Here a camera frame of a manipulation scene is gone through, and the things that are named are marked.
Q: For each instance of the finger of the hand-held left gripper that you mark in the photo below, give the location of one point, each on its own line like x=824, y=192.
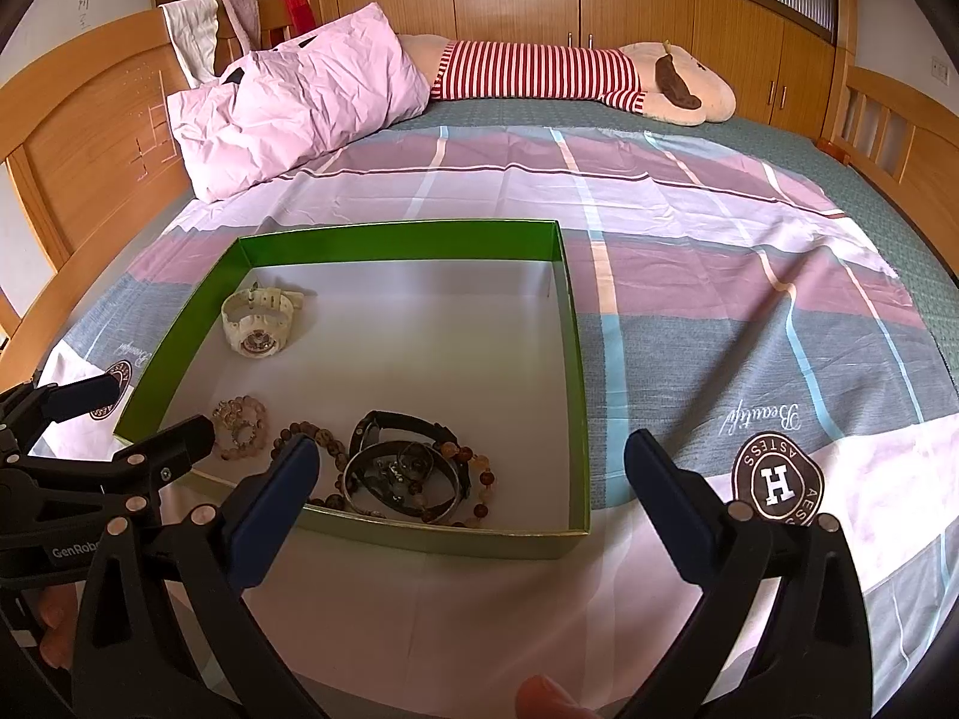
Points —
x=75, y=398
x=165, y=449

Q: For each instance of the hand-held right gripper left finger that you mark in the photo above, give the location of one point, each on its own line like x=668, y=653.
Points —
x=273, y=513

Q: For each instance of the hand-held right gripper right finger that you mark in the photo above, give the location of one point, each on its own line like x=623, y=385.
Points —
x=667, y=498

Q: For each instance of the silver metal bangle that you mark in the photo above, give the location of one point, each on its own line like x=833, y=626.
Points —
x=350, y=481

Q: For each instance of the green cardboard box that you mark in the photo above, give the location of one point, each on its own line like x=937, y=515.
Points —
x=419, y=329

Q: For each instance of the person's left hand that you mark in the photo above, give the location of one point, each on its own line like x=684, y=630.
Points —
x=56, y=618

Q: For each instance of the person's right hand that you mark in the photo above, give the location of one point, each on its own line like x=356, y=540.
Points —
x=547, y=700

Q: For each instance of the white wristwatch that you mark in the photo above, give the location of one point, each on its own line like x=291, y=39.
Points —
x=258, y=343

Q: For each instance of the black wristwatch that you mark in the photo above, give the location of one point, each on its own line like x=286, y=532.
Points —
x=397, y=419

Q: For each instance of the plaid printed bedsheet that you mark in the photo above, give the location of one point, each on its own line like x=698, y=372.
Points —
x=712, y=277

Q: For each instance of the wooden headboard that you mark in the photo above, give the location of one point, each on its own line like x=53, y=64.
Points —
x=75, y=127

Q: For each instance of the white hanging cloth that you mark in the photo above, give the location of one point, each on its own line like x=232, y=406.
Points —
x=191, y=37

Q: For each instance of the pink pillow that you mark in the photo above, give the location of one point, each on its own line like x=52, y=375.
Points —
x=300, y=90

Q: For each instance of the teal bed mat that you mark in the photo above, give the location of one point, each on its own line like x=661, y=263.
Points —
x=524, y=111

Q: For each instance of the pink hanging towel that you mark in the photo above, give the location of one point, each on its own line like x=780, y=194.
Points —
x=240, y=15

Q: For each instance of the wooden slatted footboard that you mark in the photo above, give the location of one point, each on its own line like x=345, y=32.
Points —
x=899, y=142

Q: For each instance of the red cloth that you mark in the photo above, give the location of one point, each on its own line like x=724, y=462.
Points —
x=296, y=15

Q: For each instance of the striped plush toy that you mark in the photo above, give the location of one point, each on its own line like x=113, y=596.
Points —
x=524, y=71

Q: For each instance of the white wall socket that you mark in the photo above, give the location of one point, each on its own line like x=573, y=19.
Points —
x=939, y=69

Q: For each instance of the wooden wall cabinets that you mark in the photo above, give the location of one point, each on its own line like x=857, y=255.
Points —
x=509, y=0

